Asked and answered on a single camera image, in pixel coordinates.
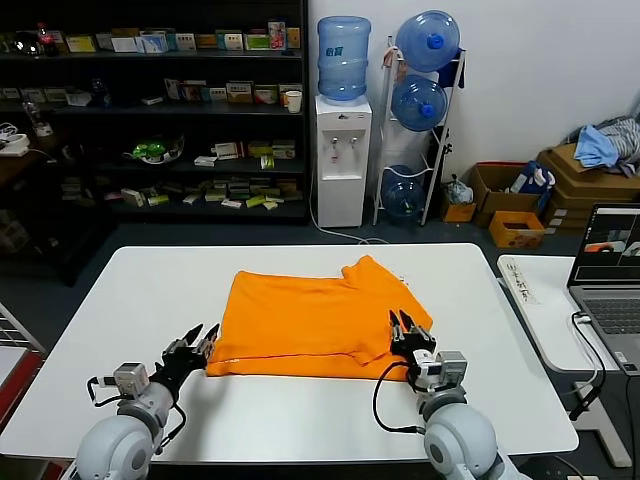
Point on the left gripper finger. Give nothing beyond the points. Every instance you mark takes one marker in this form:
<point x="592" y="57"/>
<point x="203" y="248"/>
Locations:
<point x="207" y="344"/>
<point x="186" y="340"/>

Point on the small white flat box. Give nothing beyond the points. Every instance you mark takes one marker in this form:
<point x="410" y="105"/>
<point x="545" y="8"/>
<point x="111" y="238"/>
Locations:
<point x="205" y="161"/>

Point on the white paper cup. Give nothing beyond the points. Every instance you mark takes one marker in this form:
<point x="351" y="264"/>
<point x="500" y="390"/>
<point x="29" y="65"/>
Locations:
<point x="294" y="102"/>

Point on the bowl with green fruit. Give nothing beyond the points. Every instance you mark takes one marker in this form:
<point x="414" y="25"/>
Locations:
<point x="152" y="150"/>

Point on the plain white carton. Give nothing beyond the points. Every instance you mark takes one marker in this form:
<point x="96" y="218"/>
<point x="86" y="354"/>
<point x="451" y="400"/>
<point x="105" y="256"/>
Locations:
<point x="124" y="45"/>

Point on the clear bottle white base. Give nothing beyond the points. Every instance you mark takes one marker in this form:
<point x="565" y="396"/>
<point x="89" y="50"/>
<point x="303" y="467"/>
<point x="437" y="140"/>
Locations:
<point x="41" y="122"/>

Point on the red panel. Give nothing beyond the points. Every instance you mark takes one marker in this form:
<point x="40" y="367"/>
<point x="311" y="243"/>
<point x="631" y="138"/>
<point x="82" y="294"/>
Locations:
<point x="17" y="385"/>

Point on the light blue garment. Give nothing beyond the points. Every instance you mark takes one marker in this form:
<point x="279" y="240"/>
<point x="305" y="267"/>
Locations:
<point x="592" y="147"/>

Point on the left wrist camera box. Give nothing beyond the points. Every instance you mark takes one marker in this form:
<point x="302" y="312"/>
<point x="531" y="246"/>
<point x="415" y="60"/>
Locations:
<point x="131" y="375"/>

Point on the crumpled plastic bag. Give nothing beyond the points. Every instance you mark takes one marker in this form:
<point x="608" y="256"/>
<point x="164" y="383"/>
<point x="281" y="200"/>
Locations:
<point x="459" y="192"/>

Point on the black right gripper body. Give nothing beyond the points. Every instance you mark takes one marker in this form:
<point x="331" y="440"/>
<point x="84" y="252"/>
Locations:
<point x="417" y="357"/>

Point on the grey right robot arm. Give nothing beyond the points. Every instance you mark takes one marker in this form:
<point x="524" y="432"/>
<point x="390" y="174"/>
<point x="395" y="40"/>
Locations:
<point x="460" y="440"/>

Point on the low stacked cardboard boxes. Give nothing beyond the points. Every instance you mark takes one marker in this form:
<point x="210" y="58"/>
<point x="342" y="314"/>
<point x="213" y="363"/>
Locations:
<point x="565" y="217"/>

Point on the upright labelled blue water jug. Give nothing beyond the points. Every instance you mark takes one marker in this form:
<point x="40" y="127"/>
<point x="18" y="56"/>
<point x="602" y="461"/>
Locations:
<point x="344" y="60"/>

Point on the yellow green box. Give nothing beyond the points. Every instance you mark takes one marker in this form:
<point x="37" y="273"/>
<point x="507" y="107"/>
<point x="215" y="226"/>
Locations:
<point x="266" y="95"/>

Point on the small brown cardboard box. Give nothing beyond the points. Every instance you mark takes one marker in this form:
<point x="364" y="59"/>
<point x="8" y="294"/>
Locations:
<point x="457" y="212"/>

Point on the black stand pole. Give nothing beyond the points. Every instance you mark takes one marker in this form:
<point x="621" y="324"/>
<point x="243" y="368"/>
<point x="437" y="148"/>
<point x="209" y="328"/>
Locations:
<point x="442" y="160"/>

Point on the large flat cardboard box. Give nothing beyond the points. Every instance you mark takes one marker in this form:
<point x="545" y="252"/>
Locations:
<point x="575" y="180"/>

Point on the blue white carton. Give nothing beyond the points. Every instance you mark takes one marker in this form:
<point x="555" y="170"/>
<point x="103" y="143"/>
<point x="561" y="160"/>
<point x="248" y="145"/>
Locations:
<point x="154" y="44"/>

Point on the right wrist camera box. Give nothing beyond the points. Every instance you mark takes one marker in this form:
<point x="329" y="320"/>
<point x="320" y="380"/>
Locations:
<point x="452" y="369"/>

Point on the cola bottle red label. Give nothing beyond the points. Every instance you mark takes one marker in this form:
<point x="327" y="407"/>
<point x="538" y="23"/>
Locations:
<point x="46" y="42"/>

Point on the orange t-shirt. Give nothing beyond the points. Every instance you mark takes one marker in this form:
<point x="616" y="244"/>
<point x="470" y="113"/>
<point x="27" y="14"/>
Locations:
<point x="300" y="325"/>

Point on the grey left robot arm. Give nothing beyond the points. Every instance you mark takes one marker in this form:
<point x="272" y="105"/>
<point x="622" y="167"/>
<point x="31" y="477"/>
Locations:
<point x="125" y="440"/>

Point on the dark blue hanging cloth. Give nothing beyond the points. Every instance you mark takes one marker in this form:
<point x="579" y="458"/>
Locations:
<point x="450" y="75"/>

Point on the blue white bag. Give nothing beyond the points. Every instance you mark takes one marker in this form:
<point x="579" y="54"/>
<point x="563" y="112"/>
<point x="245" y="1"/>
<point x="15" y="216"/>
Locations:
<point x="535" y="180"/>

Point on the white power strip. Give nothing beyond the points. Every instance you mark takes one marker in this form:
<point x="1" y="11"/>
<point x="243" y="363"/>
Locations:
<point x="12" y="145"/>

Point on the open brown cardboard box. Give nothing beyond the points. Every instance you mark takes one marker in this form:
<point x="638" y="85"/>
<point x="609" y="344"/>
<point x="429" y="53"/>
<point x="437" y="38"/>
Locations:
<point x="500" y="200"/>

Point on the white water dispenser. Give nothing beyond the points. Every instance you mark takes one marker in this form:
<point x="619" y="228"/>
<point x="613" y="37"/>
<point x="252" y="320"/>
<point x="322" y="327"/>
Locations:
<point x="342" y="200"/>

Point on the tall pink box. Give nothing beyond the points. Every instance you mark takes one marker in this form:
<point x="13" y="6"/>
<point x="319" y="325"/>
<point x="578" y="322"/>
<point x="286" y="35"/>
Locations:
<point x="277" y="36"/>

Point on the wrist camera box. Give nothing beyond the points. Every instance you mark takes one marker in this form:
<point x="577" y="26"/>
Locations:
<point x="452" y="369"/>
<point x="131" y="375"/>

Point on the orange cardboard box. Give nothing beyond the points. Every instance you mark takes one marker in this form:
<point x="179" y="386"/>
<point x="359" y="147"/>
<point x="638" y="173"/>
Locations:
<point x="515" y="235"/>

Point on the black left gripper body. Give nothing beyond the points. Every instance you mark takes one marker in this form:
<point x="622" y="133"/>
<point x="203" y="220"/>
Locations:
<point x="180" y="367"/>

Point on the grey laptop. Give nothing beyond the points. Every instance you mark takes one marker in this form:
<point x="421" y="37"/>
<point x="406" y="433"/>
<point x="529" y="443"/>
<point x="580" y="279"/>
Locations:
<point x="612" y="310"/>

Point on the black shelving unit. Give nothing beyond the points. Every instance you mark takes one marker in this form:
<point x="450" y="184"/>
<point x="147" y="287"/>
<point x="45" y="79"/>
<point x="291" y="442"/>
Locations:
<point x="150" y="57"/>

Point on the grey striped garment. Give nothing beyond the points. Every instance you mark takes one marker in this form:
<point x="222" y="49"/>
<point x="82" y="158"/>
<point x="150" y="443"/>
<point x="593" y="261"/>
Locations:
<point x="625" y="137"/>

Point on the white side desk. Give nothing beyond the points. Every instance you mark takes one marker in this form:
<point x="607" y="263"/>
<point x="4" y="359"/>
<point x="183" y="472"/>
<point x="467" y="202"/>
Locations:
<point x="550" y="310"/>

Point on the yellow white box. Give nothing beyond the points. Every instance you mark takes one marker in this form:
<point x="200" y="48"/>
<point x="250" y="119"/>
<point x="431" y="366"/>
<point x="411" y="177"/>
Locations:
<point x="80" y="45"/>

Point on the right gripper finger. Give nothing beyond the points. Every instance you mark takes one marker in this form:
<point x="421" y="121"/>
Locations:
<point x="396" y="331"/>
<point x="416" y="330"/>

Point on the green white box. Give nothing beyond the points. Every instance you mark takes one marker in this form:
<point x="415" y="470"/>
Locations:
<point x="258" y="43"/>

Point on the red white flat box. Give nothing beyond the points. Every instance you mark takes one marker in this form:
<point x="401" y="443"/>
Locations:
<point x="230" y="151"/>

